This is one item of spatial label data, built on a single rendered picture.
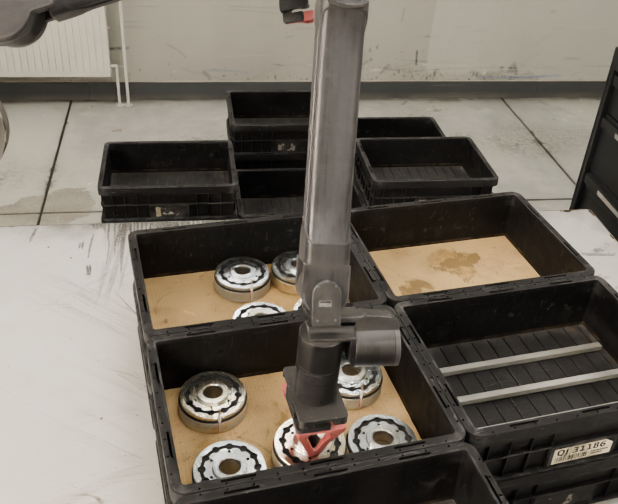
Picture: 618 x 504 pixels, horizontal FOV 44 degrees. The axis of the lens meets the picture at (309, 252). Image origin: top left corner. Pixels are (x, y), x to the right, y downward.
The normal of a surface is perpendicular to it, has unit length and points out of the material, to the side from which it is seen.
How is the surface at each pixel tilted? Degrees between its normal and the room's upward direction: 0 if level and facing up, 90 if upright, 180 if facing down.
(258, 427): 0
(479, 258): 0
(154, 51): 90
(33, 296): 0
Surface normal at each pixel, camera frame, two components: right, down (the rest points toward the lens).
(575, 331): 0.06, -0.82
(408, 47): 0.14, 0.57
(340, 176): 0.20, 0.17
